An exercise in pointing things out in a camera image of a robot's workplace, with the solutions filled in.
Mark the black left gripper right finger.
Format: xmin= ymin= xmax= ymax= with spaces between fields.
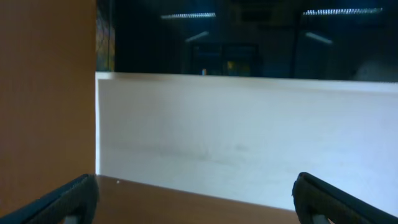
xmin=292 ymin=172 xmax=397 ymax=224

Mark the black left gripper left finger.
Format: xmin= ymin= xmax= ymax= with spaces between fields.
xmin=1 ymin=174 xmax=99 ymax=224

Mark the orange wooden side panel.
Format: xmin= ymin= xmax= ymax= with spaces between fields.
xmin=1 ymin=0 xmax=96 ymax=215

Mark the dark glass window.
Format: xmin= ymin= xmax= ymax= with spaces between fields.
xmin=96 ymin=0 xmax=397 ymax=83

